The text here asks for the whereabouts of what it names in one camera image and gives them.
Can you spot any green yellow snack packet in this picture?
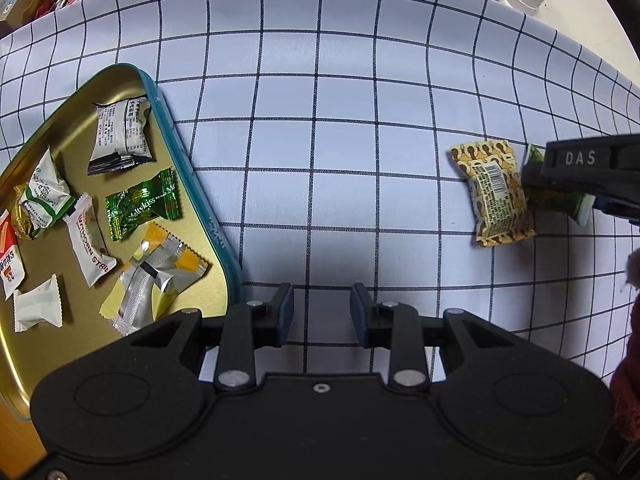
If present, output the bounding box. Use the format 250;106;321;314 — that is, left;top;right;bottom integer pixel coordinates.
522;144;596;227

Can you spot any red white wafer packet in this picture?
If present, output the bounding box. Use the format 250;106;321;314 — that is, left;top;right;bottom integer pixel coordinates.
0;209;27;302

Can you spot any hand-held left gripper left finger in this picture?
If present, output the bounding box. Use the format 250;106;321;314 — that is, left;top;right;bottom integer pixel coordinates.
120;282;295;393

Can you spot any dark green foil candy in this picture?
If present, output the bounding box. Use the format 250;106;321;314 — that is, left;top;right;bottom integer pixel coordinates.
104;166;182;244

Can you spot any white blue checked tablecloth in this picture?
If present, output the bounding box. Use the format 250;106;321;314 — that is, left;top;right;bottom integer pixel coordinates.
0;0;640;386

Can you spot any gold tin tray teal rim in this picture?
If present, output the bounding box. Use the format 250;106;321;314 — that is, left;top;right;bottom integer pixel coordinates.
0;63;244;418

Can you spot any plain white candy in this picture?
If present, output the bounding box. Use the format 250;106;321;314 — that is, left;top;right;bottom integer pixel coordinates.
13;274;64;333

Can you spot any beige brown patterned snack packet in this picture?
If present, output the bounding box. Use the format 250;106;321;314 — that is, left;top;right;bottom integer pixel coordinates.
450;139;537;249

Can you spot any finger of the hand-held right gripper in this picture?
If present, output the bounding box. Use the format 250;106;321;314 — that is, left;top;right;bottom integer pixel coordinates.
521;133;640;197
592;192;640;222

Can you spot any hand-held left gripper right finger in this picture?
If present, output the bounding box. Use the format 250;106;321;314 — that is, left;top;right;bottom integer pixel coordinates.
351;282;522;394

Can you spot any black white snack packet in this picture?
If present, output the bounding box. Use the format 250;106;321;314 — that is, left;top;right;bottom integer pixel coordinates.
87;96;153;177

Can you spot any white green leaf candy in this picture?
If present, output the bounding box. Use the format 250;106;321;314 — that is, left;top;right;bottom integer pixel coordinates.
25;147;78;231

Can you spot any white strip packet brown print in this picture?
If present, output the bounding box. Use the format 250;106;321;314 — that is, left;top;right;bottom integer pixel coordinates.
64;192;118;289

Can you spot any pale yellow silver snack packet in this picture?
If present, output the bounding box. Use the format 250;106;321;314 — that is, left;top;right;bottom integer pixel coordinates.
100;260;176;337

